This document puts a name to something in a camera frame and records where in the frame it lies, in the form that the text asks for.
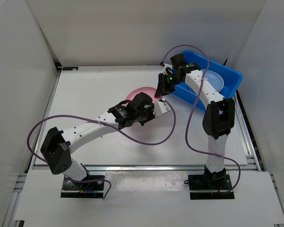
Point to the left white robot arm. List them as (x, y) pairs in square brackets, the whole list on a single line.
[(58, 145)]

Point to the blue plastic bin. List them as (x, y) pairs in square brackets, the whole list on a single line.
[(232, 79)]

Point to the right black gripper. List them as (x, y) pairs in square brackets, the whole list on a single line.
[(163, 89)]

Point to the blue plate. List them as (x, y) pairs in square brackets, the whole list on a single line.
[(210, 77)]

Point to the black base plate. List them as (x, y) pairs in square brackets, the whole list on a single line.
[(94, 190), (201, 190)]

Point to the small black label sticker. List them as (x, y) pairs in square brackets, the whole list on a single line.
[(70, 68)]

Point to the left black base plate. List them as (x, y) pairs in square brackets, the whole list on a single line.
[(94, 190)]

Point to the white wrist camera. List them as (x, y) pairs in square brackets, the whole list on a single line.
[(161, 107), (167, 69)]

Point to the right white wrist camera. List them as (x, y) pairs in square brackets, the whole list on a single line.
[(167, 69)]

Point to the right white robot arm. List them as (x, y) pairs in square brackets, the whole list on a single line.
[(219, 114)]

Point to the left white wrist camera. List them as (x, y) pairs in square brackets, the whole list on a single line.
[(161, 107)]

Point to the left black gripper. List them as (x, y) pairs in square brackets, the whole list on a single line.
[(151, 108)]

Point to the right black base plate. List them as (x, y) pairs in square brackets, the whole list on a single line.
[(201, 190)]

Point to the pink plate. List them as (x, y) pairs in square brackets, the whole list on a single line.
[(150, 91)]

